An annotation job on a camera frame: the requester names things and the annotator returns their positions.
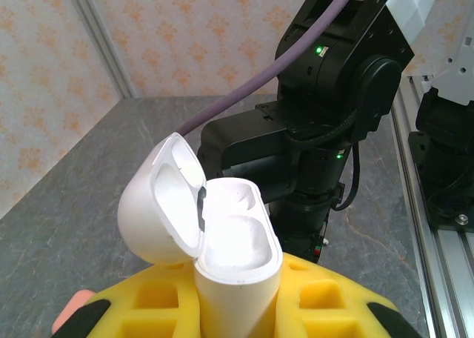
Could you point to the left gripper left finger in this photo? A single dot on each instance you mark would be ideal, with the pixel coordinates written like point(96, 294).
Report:
point(155, 304)

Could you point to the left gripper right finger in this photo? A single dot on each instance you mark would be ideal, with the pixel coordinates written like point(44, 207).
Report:
point(326, 308)

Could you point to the white earbud charging case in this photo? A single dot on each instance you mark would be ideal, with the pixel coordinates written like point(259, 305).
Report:
point(237, 297)

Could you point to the coral earbud charging case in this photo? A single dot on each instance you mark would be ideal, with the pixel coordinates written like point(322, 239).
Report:
point(68, 312)

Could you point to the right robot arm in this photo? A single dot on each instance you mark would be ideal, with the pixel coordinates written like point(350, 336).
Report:
point(459, 38)

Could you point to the wide aluminium base rail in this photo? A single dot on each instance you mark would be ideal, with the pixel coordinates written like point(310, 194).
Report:
point(440, 278)

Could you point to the aluminium frame post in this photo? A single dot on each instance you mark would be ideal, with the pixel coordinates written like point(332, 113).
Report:
point(100, 38)

